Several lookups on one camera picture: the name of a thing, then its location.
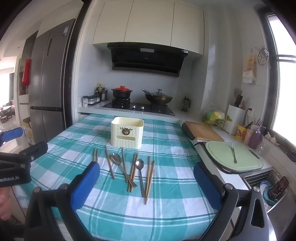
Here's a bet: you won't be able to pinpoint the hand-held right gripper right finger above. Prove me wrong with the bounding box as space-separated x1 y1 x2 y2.
193 161 277 241

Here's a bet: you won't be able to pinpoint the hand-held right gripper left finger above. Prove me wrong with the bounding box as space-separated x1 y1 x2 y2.
23 161 101 241

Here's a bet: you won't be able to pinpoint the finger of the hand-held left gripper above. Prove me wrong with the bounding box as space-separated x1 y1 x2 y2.
0 128 24 145
18 141 48 163

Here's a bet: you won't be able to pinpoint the silver metal spoon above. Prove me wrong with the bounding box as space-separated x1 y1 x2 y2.
111 153 138 187
135 159 145 198

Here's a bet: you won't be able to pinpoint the cream ribbed utensil holder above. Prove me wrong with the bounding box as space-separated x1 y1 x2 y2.
110 116 144 149

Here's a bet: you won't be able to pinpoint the person's left hand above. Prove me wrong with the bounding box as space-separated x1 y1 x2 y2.
0 185 15 224

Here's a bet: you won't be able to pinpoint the cardboard box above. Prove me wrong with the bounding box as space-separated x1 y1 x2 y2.
22 117 35 146

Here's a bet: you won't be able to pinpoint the silver metal fork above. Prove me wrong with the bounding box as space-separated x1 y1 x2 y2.
229 143 238 164

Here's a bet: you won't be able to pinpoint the teal checked tablecloth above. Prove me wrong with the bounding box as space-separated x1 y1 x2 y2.
13 113 222 241

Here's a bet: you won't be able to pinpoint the pale green cutting board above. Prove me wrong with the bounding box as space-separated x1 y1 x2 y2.
205 141 264 172

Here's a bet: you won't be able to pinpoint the wooden cutting board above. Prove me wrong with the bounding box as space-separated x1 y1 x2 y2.
185 121 225 142

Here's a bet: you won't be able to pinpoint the black padded bar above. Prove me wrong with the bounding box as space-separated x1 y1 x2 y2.
181 123 197 141

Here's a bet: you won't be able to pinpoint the yellow printed cup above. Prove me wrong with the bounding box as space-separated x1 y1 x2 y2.
236 125 247 141

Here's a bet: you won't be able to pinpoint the red hanging bag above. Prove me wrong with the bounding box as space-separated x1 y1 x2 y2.
22 59 32 87

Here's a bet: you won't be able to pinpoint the clear drinking glass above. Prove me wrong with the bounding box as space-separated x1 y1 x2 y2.
255 141 270 156

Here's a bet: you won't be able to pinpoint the grey multi-door refrigerator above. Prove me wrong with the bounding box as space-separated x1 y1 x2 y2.
17 19 77 146

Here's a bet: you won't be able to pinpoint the purple soap dispenser bottle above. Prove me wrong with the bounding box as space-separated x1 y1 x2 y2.
248 126 266 149

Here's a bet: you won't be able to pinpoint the green and yellow plastic bags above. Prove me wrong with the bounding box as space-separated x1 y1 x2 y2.
203 111 232 128

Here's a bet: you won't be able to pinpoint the black smartphone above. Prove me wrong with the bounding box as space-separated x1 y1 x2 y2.
268 176 289 200

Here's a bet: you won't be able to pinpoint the white knife block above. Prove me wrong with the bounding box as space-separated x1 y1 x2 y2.
224 104 246 135

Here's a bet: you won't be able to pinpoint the glass french press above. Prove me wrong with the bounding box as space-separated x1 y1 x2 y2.
181 96 191 112

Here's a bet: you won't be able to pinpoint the black glass gas stove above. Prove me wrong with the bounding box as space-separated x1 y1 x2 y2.
102 97 175 115

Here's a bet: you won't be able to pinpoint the black clay pot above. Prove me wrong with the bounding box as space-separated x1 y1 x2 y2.
111 86 134 100

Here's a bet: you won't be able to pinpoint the dark metal wok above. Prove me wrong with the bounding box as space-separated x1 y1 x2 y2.
142 88 173 105

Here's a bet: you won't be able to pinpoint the glass wok lid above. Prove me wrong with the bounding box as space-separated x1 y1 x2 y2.
146 89 173 98

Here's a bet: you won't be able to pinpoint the hanging printed bag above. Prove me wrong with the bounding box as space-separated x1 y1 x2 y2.
242 53 258 84

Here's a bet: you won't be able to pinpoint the black range hood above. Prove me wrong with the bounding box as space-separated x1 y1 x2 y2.
107 42 189 77

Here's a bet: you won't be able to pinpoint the metal steamer rack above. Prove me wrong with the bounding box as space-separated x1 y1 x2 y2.
255 46 271 69

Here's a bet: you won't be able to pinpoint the white wall cabinet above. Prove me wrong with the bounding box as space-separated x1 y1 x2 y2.
92 0 205 56

